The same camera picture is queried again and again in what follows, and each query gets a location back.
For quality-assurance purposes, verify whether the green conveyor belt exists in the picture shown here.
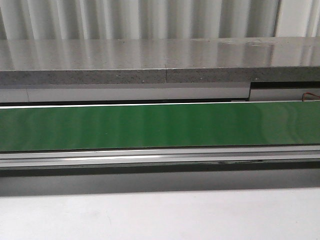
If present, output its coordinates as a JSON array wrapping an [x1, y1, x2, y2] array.
[[0, 101, 320, 152]]

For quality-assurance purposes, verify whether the grey stone countertop slab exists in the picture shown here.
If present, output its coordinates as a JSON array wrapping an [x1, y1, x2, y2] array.
[[0, 37, 320, 86]]

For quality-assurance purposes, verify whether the white panel under countertop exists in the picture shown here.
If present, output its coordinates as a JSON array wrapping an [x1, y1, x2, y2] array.
[[0, 81, 320, 104]]

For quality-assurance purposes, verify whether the white pleated curtain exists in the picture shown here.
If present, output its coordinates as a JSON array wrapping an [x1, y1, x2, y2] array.
[[0, 0, 320, 40]]

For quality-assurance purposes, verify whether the aluminium conveyor front rail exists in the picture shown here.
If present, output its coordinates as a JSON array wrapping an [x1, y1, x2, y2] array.
[[0, 144, 320, 170]]

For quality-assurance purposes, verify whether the red brown wire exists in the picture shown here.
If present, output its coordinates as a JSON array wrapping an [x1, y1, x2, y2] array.
[[301, 92, 320, 102]]

